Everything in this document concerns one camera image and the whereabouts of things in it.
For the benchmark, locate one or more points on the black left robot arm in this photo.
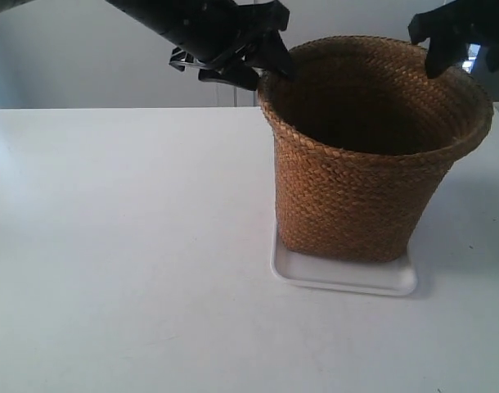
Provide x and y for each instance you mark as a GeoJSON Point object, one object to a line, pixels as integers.
{"type": "Point", "coordinates": [153, 15]}

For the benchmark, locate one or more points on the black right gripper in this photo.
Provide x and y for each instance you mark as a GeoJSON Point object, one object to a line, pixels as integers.
{"type": "Point", "coordinates": [470, 21]}

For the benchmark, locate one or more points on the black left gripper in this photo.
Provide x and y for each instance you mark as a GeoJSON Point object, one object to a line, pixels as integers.
{"type": "Point", "coordinates": [226, 41]}

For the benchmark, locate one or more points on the brown woven basket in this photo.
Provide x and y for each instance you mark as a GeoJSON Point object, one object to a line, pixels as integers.
{"type": "Point", "coordinates": [362, 140]}

